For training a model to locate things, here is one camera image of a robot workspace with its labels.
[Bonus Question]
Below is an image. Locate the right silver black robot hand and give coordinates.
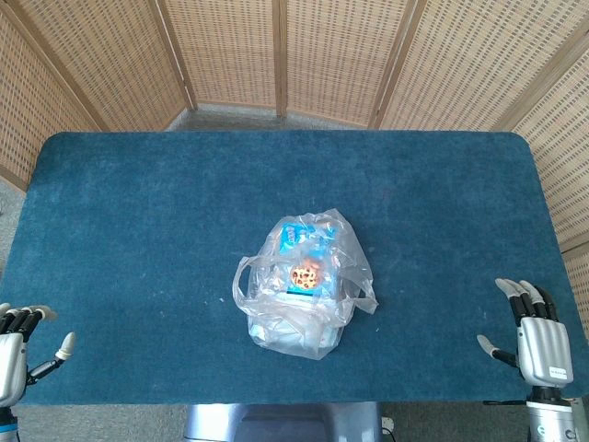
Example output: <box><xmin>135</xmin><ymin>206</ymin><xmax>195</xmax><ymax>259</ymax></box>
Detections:
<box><xmin>477</xmin><ymin>277</ymin><xmax>575</xmax><ymax>401</ymax></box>

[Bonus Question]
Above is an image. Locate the white wet wipes pack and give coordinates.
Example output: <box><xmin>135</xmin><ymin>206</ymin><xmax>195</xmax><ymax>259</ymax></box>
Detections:
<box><xmin>248</xmin><ymin>294</ymin><xmax>342</xmax><ymax>356</ymax></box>

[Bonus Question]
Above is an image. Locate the clear plastic bag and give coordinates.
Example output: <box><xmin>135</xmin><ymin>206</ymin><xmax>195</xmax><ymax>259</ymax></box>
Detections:
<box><xmin>232</xmin><ymin>207</ymin><xmax>380</xmax><ymax>361</ymax></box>

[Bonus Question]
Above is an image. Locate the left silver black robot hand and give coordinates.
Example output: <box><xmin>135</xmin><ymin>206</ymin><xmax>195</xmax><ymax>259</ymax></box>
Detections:
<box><xmin>0</xmin><ymin>302</ymin><xmax>77</xmax><ymax>409</ymax></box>

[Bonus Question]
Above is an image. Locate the blue carpet table cover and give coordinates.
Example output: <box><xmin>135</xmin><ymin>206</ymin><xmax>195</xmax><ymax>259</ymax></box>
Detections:
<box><xmin>0</xmin><ymin>131</ymin><xmax>589</xmax><ymax>407</ymax></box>

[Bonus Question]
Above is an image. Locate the blue cookie box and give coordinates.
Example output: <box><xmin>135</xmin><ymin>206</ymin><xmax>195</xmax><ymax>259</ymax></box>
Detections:
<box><xmin>275</xmin><ymin>218</ymin><xmax>342</xmax><ymax>299</ymax></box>

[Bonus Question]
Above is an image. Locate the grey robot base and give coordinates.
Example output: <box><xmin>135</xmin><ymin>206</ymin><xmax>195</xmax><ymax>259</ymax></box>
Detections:
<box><xmin>182</xmin><ymin>402</ymin><xmax>384</xmax><ymax>442</ymax></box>

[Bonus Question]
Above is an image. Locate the woven bamboo folding screen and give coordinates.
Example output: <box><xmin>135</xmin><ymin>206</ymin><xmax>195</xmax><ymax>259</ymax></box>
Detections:
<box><xmin>0</xmin><ymin>0</ymin><xmax>589</xmax><ymax>340</ymax></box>

